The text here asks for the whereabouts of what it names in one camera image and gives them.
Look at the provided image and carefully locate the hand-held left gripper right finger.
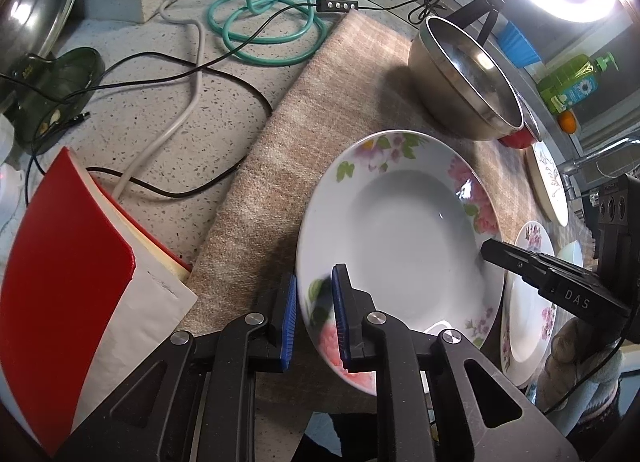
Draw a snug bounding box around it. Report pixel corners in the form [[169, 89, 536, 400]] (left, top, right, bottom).
[[331, 263, 583, 462]]

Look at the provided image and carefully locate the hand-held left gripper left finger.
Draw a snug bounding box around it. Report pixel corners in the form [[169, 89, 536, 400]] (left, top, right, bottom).
[[52, 273, 301, 462]]

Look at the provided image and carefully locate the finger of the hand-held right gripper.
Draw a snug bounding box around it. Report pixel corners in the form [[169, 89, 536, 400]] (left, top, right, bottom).
[[480, 239, 632, 328]]

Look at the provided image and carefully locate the light blue bowl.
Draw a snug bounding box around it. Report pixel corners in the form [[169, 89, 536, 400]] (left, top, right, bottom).
[[556, 239, 586, 273]]

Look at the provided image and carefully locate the large floral deep plate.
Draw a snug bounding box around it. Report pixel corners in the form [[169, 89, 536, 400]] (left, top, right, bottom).
[[295, 129, 506, 397]]

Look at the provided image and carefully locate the dark red bowl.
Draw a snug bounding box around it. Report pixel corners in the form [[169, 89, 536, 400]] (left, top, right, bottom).
[[497, 127, 538, 149]]

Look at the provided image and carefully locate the stainless steel bowl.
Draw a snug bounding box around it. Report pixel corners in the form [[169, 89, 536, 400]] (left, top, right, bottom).
[[407, 16, 543, 142]]

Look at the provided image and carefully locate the person's right hand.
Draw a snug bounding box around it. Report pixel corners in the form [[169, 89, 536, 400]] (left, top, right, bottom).
[[547, 314, 623, 383]]

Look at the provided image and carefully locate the small floral plate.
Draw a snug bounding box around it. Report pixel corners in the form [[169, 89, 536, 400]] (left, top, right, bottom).
[[500, 221, 558, 388]]

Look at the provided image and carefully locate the chrome faucet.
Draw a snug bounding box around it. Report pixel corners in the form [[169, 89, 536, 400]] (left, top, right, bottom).
[[560, 134, 640, 200]]

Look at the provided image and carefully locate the white plate with leaf print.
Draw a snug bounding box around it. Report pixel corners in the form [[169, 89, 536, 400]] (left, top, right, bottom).
[[524, 139, 571, 228]]

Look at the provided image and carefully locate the white paper sheet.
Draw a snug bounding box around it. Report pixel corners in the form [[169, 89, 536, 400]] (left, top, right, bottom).
[[70, 242, 200, 435]]

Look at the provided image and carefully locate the checked beige cloth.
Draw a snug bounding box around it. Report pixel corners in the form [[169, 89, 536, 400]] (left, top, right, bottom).
[[177, 9, 596, 418]]

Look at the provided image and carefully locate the green dish soap bottle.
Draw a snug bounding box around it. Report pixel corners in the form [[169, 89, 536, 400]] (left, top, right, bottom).
[[537, 51, 617, 115]]

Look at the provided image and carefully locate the blue plastic cup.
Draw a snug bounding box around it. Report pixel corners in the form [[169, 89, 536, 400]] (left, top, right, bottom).
[[497, 22, 543, 68]]

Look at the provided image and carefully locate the red book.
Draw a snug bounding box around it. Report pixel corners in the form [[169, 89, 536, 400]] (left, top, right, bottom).
[[0, 146, 193, 458]]

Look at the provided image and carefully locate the white plastic container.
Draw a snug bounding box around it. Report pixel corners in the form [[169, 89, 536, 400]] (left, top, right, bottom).
[[0, 114, 31, 223]]

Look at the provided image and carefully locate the white cable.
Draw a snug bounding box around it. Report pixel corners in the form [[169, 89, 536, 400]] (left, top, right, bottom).
[[112, 0, 296, 198]]

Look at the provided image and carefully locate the teal cable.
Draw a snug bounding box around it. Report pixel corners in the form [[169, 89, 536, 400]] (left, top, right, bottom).
[[207, 0, 358, 65]]

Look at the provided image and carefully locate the thin black plug cable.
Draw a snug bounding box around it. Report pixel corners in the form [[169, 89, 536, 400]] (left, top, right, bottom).
[[0, 73, 92, 124]]

